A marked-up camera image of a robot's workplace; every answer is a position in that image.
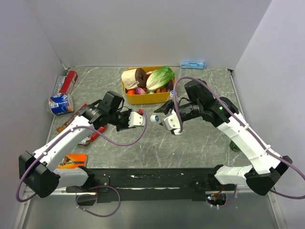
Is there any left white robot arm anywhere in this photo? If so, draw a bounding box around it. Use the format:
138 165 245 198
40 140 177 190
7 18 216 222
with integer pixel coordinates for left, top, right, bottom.
19 91 132 198

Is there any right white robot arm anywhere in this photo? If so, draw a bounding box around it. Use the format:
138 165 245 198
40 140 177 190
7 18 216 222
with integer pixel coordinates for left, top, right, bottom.
155 79 292 196

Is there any green glass bottle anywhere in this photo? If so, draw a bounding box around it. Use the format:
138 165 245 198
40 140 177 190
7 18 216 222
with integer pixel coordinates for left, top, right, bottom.
229 141 240 152

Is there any yellow plastic bin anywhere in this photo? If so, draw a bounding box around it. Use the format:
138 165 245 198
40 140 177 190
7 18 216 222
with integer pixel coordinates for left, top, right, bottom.
122 66 176 104

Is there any purple toy eggplant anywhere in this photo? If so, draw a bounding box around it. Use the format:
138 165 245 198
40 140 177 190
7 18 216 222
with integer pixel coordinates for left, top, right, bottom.
166 79 174 92

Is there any orange toy fruit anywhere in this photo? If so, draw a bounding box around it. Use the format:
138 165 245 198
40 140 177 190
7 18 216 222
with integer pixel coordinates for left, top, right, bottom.
127 89 135 95

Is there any red snack bag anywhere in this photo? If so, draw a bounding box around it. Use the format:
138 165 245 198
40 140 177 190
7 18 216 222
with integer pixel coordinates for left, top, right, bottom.
56 104 99 146

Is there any green toy lettuce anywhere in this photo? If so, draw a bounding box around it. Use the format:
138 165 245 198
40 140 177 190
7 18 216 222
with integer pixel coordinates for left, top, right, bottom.
146 65 175 91

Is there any pink toy onion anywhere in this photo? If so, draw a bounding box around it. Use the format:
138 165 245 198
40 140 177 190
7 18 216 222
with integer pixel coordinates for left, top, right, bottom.
135 87 146 95

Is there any brown toy donut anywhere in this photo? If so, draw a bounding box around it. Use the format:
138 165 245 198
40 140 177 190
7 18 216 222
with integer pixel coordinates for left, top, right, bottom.
135 68 147 88

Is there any blue tissue pack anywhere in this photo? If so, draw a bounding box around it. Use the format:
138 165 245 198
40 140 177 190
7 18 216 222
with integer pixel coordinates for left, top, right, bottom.
180 61 206 70

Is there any blue white can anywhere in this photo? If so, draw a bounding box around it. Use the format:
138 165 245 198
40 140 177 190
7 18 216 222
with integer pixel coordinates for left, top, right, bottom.
49 94 74 115

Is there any orange razor package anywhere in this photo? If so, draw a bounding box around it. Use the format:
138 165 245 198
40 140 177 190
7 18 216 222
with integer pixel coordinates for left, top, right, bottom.
57 154 87 169

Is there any red silver box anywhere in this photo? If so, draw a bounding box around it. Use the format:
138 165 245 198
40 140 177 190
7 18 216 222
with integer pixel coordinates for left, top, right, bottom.
52 71 78 97

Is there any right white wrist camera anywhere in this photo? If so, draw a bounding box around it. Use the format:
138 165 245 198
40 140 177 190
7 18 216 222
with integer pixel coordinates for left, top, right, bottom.
162 110 182 135

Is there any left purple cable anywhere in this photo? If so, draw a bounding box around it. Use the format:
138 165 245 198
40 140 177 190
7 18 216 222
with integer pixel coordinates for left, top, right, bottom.
16 111 148 203

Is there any purple cable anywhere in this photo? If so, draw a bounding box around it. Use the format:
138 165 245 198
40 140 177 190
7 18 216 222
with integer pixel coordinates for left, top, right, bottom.
173 76 305 208
16 111 148 203

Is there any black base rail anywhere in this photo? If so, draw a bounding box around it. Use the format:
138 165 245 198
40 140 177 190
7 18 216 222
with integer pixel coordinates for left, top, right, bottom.
66 168 234 203

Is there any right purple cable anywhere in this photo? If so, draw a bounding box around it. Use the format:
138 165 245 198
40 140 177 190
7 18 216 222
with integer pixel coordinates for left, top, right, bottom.
173 76 305 208

